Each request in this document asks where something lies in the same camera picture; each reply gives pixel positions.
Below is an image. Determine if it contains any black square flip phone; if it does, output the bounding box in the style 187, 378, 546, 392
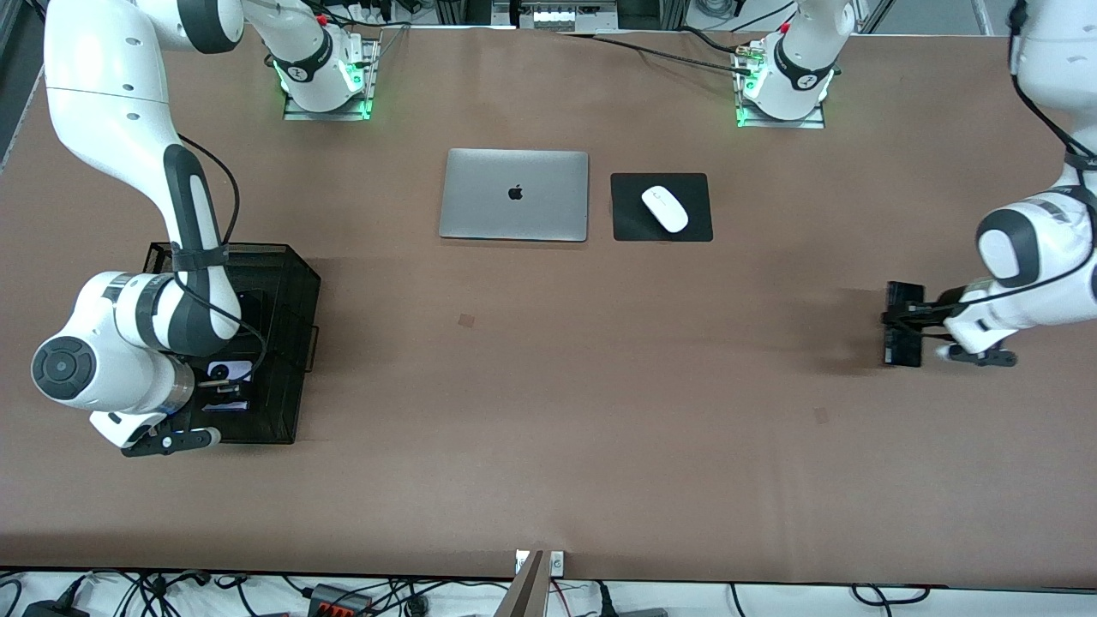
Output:
238, 290, 267, 340

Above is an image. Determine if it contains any black mouse pad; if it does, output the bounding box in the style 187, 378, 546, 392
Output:
610, 172, 714, 243

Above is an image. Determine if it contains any grey metal post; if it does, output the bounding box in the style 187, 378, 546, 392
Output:
495, 549, 549, 617

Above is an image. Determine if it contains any small aluminium bracket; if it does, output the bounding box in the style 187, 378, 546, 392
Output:
514, 549, 566, 577

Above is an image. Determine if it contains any black mesh two-tier tray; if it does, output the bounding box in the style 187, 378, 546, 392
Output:
141, 243, 322, 445

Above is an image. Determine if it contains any black orange power strip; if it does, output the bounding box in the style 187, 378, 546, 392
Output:
307, 583, 375, 617

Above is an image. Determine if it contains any silver laptop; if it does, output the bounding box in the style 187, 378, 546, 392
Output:
439, 148, 590, 243

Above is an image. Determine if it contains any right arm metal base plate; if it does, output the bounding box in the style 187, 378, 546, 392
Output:
283, 36, 381, 123

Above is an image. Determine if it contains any black cable on table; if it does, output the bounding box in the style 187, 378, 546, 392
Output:
557, 31, 759, 76

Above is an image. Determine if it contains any black slab smartphone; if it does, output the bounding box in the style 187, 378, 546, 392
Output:
882, 281, 927, 369

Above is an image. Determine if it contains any white computer mouse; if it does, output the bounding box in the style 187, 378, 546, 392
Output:
641, 185, 691, 234

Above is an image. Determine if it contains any lavender flip phone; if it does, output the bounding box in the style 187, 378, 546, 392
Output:
203, 360, 255, 415

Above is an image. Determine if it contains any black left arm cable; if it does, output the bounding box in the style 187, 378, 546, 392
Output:
908, 0, 1097, 309

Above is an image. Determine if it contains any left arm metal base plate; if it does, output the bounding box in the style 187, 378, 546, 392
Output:
734, 39, 827, 130

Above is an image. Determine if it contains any white socket strip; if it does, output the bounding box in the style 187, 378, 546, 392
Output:
531, 7, 601, 28

